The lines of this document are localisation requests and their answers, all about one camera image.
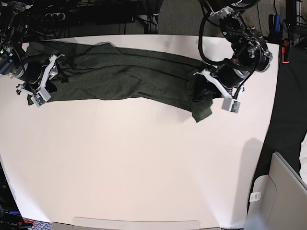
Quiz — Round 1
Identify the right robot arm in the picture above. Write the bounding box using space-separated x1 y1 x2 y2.
0 0 59 95

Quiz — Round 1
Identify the beige plastic bin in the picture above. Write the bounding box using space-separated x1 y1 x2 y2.
244 152 307 230

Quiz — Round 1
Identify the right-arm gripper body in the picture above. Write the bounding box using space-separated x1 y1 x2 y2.
16 54 64 95

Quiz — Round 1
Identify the red clamp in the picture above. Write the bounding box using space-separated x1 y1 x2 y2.
281 38 291 64

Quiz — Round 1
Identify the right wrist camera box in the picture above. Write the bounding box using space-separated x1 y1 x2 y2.
30 88 51 107

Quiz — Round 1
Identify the green long-sleeve shirt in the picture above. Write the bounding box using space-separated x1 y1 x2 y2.
26 41 213 122

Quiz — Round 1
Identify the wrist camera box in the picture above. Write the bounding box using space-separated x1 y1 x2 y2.
222 98 241 114
30 88 51 107

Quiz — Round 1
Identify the black box with text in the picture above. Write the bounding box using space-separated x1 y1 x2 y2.
0 166 22 230

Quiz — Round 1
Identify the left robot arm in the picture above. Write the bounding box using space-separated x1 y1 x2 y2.
198 0 272 99

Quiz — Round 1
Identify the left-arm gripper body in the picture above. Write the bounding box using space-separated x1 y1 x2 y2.
193 64 245 98

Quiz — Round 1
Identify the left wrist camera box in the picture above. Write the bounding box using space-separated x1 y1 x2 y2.
222 98 241 114

